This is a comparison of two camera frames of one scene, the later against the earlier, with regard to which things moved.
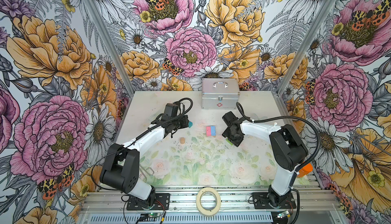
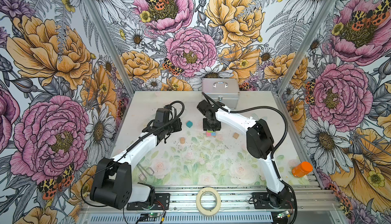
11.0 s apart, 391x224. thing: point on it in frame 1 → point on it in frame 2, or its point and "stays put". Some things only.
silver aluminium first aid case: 220,93 stays put
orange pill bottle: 305,170 stays put
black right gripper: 235,142 → 218,128
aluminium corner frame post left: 106,35 stays put
